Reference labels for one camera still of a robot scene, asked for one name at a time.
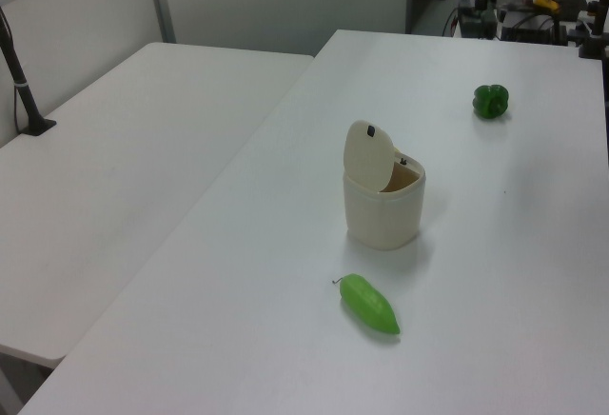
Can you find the green toy bell pepper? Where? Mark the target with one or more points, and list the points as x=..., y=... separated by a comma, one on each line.
x=491, y=101

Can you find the cream plastic garbage bin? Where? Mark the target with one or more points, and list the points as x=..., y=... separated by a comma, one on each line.
x=380, y=220

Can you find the cream garbage bin lid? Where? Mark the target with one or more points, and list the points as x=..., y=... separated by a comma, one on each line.
x=367, y=158

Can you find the black clamp stand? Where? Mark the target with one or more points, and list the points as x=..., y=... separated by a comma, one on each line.
x=595, y=36

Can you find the grey partition frame post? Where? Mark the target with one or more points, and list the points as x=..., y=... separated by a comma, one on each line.
x=161, y=1

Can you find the black pole with base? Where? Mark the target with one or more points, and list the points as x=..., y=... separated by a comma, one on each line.
x=21, y=86

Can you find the yellow object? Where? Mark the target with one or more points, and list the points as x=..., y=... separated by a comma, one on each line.
x=545, y=2

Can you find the dark equipment box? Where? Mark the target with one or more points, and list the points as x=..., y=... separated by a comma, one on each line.
x=530, y=25

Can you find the dark green robot base block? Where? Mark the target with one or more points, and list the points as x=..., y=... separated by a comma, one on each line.
x=476, y=22

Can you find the light green toy pea pod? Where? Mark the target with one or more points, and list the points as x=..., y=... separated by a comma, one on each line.
x=368, y=304

